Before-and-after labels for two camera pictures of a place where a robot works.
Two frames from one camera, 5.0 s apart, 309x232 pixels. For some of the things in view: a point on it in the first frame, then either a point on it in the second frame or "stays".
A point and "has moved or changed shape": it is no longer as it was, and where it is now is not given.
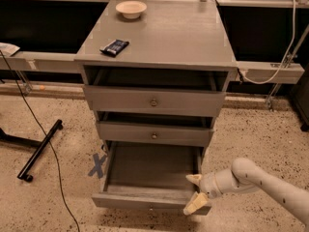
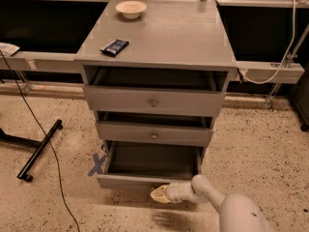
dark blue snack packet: [114, 47] stays
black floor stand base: [42, 146] stays
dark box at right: [300, 93] stays
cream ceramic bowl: [130, 10] stays
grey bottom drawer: [151, 176] has moved or changed shape
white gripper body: [208, 185] -> [173, 194]
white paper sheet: [8, 49] stays
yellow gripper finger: [194, 202] -> [159, 194]
